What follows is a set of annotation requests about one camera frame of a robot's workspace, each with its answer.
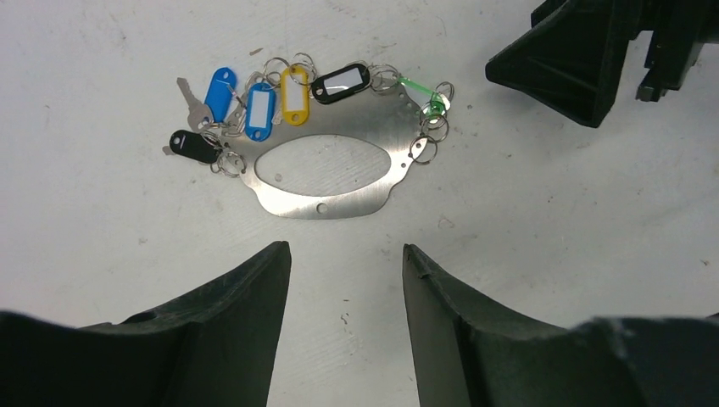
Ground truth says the yellow key tag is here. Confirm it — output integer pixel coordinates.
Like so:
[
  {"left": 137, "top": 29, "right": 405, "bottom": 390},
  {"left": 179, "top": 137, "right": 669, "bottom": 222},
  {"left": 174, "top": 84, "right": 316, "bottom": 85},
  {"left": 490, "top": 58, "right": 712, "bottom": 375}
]
[{"left": 280, "top": 65, "right": 309, "bottom": 126}]

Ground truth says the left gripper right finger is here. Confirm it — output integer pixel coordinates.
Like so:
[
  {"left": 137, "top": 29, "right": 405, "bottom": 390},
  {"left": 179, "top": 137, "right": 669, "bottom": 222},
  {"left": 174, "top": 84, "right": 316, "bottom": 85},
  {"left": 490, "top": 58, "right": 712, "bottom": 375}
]
[{"left": 402, "top": 244, "right": 718, "bottom": 406}]

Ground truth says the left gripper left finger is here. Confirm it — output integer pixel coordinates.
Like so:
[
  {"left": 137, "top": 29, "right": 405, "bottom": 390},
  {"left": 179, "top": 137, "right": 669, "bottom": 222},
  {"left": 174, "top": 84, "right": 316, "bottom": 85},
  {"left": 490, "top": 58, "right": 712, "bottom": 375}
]
[{"left": 1, "top": 242, "right": 292, "bottom": 406}]

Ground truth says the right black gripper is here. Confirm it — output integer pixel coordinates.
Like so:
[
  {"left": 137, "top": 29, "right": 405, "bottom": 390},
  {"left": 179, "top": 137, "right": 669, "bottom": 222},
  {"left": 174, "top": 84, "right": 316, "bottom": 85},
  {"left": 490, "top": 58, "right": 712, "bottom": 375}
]
[{"left": 485, "top": 0, "right": 718, "bottom": 128}]

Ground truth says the black white-label key tag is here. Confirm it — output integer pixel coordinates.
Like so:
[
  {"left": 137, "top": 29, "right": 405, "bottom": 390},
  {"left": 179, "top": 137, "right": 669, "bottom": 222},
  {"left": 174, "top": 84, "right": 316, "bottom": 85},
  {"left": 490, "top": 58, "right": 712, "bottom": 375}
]
[{"left": 309, "top": 63, "right": 371, "bottom": 105}]

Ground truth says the blue white-label key tag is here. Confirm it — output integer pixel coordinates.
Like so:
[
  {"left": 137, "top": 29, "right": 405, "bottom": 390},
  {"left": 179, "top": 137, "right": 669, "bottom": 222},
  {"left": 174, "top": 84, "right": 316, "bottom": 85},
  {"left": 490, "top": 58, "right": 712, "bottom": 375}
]
[{"left": 244, "top": 82, "right": 276, "bottom": 142}]

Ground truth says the green key tag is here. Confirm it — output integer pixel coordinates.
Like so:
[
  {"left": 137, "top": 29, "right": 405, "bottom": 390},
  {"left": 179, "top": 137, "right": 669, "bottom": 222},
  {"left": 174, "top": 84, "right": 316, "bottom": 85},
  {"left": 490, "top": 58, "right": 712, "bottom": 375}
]
[{"left": 399, "top": 76, "right": 451, "bottom": 117}]

